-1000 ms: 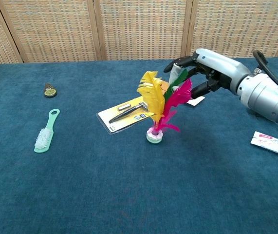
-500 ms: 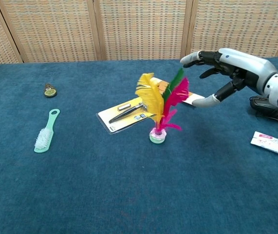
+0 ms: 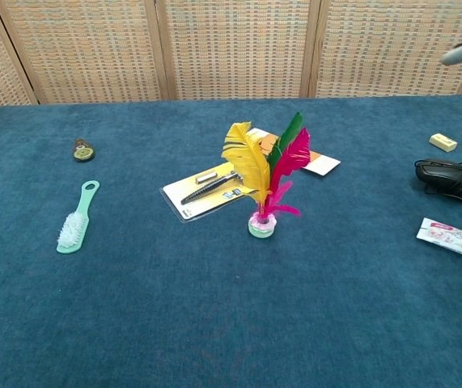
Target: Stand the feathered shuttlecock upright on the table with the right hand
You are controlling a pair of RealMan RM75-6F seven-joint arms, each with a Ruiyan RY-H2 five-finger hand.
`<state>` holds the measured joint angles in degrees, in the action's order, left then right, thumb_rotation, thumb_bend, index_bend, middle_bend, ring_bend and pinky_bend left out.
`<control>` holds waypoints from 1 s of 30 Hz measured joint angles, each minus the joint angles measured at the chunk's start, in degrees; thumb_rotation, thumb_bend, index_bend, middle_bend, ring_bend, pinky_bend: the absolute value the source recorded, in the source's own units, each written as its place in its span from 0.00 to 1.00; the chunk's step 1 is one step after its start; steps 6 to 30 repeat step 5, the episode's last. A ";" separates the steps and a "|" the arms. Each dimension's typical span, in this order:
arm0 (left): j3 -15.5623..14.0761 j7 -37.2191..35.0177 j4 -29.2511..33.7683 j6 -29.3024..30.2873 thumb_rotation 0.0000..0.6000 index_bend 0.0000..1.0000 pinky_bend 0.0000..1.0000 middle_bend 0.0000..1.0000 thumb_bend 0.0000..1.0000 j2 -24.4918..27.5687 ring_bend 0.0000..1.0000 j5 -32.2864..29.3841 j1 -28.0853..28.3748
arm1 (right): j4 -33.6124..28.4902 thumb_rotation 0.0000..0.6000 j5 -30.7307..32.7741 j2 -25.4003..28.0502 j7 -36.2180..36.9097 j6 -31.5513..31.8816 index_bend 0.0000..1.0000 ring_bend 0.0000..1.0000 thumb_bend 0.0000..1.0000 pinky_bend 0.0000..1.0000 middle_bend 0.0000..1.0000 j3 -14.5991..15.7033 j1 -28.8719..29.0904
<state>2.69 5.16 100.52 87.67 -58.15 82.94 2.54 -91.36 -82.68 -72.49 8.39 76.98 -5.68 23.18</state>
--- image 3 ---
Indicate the colourful feather shuttlecock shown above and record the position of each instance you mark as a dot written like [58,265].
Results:
[251,161]

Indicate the beige eraser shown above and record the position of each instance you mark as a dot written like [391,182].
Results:
[443,142]

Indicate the black computer mouse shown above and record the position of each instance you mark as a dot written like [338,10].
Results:
[445,175]

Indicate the orange and white card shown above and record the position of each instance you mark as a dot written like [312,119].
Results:
[324,163]

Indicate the white floral toothpaste box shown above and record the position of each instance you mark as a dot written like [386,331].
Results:
[453,239]

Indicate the woven folding screen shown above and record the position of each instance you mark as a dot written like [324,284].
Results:
[234,48]

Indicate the razor in yellow blister pack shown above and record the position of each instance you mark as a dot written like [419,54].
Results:
[198,195]

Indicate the blue carpet table cover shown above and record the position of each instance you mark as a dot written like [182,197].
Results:
[153,307]

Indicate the mint green brush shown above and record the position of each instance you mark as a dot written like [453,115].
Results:
[77,220]

